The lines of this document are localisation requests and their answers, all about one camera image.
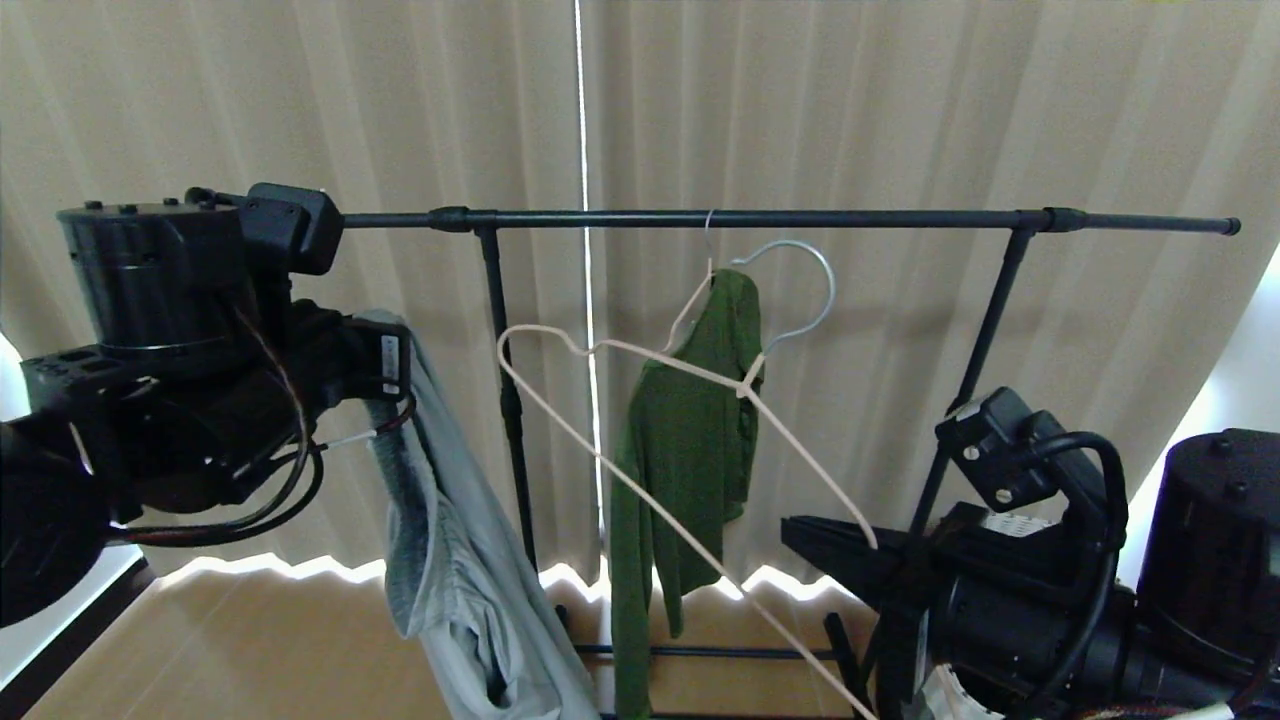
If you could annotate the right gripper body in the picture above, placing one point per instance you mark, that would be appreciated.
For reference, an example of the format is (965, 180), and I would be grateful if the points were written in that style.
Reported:
(1000, 620)

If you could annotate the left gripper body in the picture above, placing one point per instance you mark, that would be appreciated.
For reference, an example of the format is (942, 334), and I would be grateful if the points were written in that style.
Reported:
(240, 420)

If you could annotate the pale grey shorts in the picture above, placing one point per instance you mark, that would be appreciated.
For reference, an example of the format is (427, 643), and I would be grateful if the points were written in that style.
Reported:
(460, 580)

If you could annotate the pink clothes hanger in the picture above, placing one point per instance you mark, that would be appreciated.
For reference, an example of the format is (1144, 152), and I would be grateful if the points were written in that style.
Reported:
(690, 300)
(742, 383)

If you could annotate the green printed shirt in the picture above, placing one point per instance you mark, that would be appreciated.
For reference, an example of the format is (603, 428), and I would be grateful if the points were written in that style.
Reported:
(680, 450)

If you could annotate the white laundry basket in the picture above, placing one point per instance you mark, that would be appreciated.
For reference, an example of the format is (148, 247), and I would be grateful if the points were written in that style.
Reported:
(945, 695)

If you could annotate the black clothes rack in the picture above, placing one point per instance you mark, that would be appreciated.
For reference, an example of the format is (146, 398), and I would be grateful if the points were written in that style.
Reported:
(900, 218)

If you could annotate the beige curtain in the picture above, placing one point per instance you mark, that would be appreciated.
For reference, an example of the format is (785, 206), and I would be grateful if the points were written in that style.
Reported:
(900, 100)

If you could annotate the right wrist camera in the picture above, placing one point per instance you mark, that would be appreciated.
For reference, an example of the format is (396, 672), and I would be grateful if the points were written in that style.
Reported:
(1000, 450)

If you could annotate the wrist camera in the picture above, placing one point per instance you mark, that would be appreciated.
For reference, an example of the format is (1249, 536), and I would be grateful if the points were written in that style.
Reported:
(290, 225)
(1000, 450)

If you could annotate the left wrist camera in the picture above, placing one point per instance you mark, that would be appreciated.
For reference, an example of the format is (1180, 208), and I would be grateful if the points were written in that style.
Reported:
(290, 225)

